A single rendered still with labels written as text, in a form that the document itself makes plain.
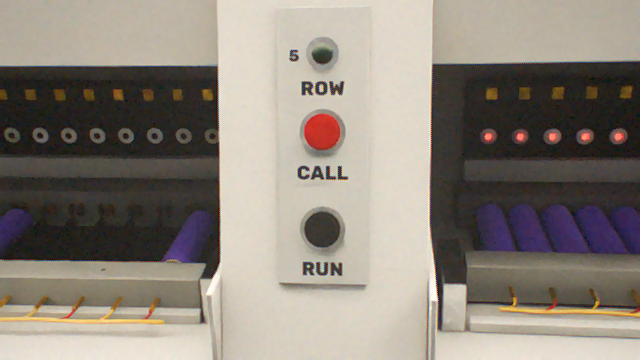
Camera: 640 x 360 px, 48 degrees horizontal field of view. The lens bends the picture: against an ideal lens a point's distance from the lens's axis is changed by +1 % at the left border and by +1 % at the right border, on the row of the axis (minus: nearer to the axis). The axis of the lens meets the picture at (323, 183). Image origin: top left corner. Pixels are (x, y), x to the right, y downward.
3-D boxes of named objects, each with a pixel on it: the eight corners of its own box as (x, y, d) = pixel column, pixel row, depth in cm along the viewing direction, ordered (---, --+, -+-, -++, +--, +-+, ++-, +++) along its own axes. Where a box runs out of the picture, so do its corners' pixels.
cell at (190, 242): (216, 235, 47) (190, 287, 41) (189, 235, 47) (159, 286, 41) (214, 210, 46) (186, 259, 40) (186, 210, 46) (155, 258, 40)
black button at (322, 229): (339, 248, 31) (340, 212, 31) (303, 247, 31) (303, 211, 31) (341, 244, 32) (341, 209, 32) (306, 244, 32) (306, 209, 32)
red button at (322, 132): (340, 150, 31) (340, 113, 30) (303, 150, 31) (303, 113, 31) (341, 149, 32) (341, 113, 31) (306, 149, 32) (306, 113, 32)
